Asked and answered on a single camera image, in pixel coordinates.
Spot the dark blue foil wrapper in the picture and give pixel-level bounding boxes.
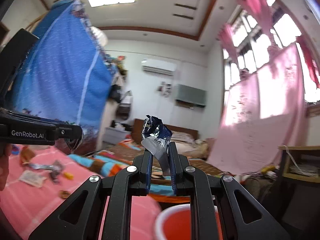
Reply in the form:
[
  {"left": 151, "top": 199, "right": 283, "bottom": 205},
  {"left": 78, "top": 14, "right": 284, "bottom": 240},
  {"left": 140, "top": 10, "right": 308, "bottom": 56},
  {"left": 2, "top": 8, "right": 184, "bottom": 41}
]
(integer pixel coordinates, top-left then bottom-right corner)
[{"left": 141, "top": 115, "right": 172, "bottom": 176}]

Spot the left hand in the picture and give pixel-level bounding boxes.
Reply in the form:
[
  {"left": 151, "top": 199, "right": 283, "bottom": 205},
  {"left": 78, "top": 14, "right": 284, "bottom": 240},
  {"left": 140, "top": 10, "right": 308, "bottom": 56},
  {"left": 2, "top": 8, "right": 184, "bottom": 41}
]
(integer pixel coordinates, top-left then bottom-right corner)
[{"left": 0, "top": 143, "right": 12, "bottom": 191}]

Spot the red orange snack wrapper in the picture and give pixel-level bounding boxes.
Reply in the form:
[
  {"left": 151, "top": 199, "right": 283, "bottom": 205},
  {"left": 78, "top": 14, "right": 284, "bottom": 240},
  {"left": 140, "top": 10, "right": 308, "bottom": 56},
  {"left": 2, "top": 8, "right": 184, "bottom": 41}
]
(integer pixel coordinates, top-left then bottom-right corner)
[{"left": 20, "top": 146, "right": 36, "bottom": 166}]

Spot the colourful striped bed quilt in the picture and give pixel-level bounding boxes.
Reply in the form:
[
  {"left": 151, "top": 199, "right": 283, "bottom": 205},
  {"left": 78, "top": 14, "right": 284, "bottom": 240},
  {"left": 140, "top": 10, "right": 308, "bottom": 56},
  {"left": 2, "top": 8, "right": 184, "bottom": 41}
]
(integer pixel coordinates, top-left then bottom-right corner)
[{"left": 68, "top": 141, "right": 221, "bottom": 204}]

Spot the orange plastic bucket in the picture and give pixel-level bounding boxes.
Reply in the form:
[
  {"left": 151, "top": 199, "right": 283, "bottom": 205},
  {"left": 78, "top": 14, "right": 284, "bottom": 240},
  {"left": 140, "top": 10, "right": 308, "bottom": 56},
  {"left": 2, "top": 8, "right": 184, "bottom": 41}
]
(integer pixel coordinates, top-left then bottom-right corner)
[{"left": 154, "top": 203, "right": 223, "bottom": 240}]

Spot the dark wooden headboard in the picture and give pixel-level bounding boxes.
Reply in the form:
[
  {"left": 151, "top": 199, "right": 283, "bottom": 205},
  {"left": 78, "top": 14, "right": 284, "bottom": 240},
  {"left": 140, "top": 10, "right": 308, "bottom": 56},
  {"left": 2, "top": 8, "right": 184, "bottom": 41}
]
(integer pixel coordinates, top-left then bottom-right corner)
[{"left": 131, "top": 118, "right": 199, "bottom": 144}]

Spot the grey bedside drawer cabinet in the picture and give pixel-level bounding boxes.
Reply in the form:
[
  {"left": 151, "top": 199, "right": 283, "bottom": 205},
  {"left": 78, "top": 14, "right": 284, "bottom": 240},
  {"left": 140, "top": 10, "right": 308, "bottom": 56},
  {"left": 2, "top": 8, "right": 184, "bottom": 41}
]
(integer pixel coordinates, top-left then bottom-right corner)
[{"left": 103, "top": 127, "right": 131, "bottom": 145}]

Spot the white paper packet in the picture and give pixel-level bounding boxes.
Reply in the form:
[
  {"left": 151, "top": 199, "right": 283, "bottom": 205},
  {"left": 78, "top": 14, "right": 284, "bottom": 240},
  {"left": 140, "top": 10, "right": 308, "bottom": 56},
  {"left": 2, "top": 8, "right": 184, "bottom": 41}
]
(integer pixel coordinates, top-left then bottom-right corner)
[{"left": 19, "top": 170, "right": 46, "bottom": 188}]

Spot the cream floral pillow pile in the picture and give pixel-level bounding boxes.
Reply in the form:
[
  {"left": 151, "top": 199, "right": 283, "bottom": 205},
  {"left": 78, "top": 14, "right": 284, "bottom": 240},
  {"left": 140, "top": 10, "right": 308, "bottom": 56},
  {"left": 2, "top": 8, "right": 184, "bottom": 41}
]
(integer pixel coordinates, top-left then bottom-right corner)
[{"left": 171, "top": 131, "right": 215, "bottom": 159}]

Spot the pink checked table cloth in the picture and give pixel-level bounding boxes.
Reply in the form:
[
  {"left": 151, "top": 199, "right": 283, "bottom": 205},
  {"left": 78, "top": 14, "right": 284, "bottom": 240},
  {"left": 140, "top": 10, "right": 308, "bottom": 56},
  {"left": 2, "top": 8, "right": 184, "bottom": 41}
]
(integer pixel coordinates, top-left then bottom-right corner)
[{"left": 1, "top": 146, "right": 161, "bottom": 239}]

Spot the small yellow wrapper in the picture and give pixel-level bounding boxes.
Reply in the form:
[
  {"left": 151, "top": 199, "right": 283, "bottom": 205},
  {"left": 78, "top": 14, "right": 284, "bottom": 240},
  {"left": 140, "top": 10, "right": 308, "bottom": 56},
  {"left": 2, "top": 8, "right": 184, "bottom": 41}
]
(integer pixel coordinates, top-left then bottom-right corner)
[{"left": 62, "top": 172, "right": 74, "bottom": 180}]

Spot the brown hanging handbag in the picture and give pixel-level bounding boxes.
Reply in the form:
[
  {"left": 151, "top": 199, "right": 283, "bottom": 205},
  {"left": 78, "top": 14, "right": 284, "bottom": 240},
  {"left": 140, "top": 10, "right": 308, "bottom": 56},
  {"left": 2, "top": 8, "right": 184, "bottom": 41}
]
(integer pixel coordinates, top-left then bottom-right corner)
[{"left": 116, "top": 90, "right": 133, "bottom": 120}]

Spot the blue dotted fabric wardrobe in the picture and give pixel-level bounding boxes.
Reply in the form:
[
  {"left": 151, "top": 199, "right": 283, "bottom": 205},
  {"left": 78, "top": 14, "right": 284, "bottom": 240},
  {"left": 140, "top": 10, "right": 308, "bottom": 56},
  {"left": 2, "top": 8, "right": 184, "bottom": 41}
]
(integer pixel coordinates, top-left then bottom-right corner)
[{"left": 7, "top": 0, "right": 117, "bottom": 134}]

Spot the brown candy wrapper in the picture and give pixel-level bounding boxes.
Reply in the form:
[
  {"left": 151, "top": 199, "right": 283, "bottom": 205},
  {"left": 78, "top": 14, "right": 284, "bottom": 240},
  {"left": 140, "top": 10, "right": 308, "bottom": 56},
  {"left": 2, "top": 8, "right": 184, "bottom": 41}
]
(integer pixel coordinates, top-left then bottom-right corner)
[{"left": 59, "top": 190, "right": 71, "bottom": 199}]

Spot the black hanging bag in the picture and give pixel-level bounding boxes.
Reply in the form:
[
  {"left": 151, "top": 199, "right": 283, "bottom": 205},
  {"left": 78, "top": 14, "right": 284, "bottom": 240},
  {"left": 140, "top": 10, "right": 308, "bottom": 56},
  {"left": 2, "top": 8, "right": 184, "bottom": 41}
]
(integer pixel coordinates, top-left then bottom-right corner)
[{"left": 108, "top": 84, "right": 122, "bottom": 103}]

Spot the wooden desk right side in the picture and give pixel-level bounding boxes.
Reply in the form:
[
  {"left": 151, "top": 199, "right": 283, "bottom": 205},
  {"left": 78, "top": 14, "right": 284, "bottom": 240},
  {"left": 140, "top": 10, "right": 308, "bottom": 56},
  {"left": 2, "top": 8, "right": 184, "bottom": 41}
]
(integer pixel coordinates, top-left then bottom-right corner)
[{"left": 278, "top": 145, "right": 319, "bottom": 187}]

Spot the pink window curtain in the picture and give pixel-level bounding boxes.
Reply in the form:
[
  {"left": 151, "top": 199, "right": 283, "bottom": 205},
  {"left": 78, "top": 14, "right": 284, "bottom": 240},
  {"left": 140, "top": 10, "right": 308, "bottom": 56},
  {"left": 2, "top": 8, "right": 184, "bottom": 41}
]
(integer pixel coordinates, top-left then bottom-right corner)
[{"left": 207, "top": 0, "right": 319, "bottom": 174}]

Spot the green wall-mounted cabinet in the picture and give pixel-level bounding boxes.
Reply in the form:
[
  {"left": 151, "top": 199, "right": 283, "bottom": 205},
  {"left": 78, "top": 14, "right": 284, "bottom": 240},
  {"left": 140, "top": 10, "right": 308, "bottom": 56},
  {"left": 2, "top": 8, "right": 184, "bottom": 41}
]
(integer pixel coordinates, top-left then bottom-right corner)
[{"left": 175, "top": 84, "right": 207, "bottom": 108}]

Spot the white wall air conditioner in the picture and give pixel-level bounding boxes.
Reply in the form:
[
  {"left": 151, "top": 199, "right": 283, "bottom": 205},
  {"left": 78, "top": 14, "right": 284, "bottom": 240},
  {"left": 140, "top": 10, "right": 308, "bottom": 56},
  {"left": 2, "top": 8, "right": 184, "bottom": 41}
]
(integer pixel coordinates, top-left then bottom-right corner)
[{"left": 142, "top": 59, "right": 177, "bottom": 76}]

